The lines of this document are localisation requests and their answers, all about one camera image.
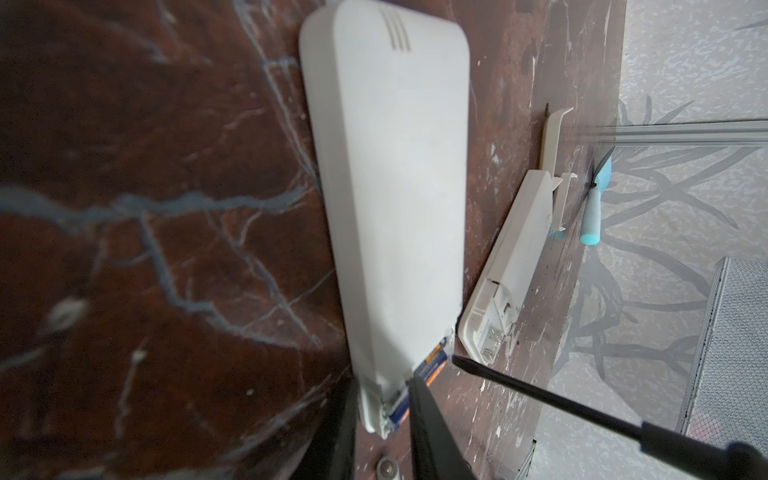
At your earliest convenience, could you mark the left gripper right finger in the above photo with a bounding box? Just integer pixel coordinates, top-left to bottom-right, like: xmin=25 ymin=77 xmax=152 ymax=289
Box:
xmin=408 ymin=376 xmax=475 ymax=479

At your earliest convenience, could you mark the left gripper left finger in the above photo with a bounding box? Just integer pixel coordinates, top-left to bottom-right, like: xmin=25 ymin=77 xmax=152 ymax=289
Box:
xmin=291 ymin=378 xmax=358 ymax=479

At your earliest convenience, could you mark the blue orange battery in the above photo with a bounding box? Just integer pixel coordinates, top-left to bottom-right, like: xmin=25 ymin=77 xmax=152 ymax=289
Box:
xmin=384 ymin=336 xmax=454 ymax=434

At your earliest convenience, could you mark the white remote control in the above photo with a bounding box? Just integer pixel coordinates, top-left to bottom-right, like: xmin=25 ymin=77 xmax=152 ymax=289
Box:
xmin=299 ymin=1 xmax=470 ymax=437
xmin=458 ymin=170 xmax=553 ymax=366

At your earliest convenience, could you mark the white battery cover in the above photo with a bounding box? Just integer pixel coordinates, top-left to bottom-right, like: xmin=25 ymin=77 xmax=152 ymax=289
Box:
xmin=549 ymin=172 xmax=578 ymax=239
xmin=539 ymin=107 xmax=574 ymax=177

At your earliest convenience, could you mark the pink handled screwdriver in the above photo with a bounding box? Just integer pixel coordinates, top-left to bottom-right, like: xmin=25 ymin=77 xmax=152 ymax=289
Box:
xmin=452 ymin=355 xmax=767 ymax=479

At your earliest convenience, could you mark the black orange battery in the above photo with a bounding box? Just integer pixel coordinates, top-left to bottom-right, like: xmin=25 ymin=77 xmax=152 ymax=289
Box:
xmin=376 ymin=456 xmax=402 ymax=480

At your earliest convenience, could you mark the white wire mesh basket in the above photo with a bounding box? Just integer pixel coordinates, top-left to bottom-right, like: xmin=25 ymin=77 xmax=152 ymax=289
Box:
xmin=677 ymin=257 xmax=767 ymax=455

